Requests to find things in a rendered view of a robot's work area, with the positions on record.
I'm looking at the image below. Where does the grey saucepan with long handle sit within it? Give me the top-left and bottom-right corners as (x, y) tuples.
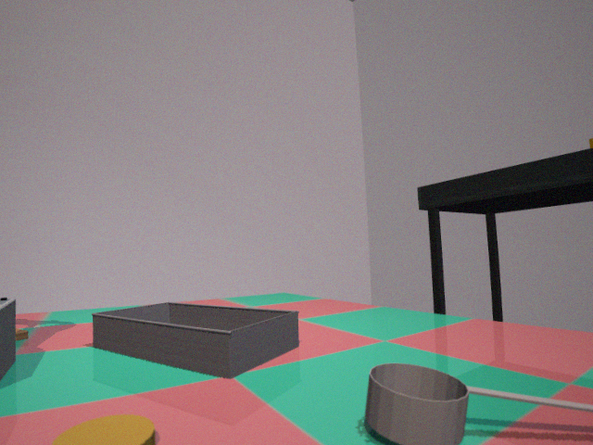
(365, 363), (593, 445)

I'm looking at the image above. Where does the light brown wooden board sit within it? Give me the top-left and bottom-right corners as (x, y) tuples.
(15, 328), (29, 341)

